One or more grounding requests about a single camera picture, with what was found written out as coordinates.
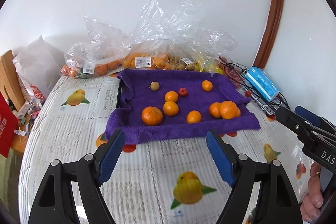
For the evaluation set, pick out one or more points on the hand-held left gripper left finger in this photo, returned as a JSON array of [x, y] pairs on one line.
[[113, 158]]

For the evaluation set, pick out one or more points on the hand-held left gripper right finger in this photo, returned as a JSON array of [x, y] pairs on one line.
[[220, 158]]

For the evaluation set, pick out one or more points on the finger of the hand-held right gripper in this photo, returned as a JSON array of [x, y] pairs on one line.
[[288, 116], [307, 113]]

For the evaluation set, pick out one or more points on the orange mandarin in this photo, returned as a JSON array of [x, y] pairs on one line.
[[238, 112], [171, 96], [214, 109], [207, 85], [228, 109], [171, 108], [194, 117], [152, 116]]

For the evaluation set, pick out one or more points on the black tray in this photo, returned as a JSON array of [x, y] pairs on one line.
[[120, 95]]

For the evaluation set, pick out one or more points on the small red round fruit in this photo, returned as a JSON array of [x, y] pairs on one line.
[[183, 92]]

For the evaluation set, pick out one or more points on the small yellowish round fruit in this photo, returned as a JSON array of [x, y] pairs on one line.
[[154, 86]]

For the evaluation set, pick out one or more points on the person's right hand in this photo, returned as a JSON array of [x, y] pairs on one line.
[[313, 187]]

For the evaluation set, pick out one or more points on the blue tissue pack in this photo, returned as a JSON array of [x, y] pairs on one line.
[[262, 83]]

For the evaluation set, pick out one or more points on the purple towel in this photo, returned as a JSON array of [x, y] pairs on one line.
[[147, 132]]

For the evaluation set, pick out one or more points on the clear bag of cherry tomatoes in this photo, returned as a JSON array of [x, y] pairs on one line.
[[232, 71]]

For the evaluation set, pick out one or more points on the clear bag of reddish mandarins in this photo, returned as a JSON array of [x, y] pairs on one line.
[[99, 67]]

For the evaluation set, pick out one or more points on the brown wooden stool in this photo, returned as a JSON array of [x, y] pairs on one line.
[[19, 145]]

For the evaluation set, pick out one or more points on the yellow snack packet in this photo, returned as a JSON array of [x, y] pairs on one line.
[[207, 64]]

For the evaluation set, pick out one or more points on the clutter of small packets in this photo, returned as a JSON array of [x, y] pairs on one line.
[[26, 115]]

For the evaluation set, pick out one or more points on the clear bag of brown longans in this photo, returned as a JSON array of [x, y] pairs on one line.
[[183, 64]]

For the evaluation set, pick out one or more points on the clear bag with red label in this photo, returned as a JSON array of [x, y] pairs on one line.
[[34, 92]]

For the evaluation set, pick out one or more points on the clear bag of oranges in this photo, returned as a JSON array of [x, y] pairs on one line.
[[155, 61]]

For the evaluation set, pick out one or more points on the red paper bag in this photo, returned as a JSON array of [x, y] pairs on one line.
[[6, 129]]

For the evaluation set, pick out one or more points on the white plastic bag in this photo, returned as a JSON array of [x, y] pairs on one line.
[[36, 61]]

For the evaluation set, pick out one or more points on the wooden chair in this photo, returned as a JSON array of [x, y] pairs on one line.
[[9, 74]]

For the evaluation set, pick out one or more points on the brown wooden door frame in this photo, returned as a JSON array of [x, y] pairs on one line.
[[273, 8]]

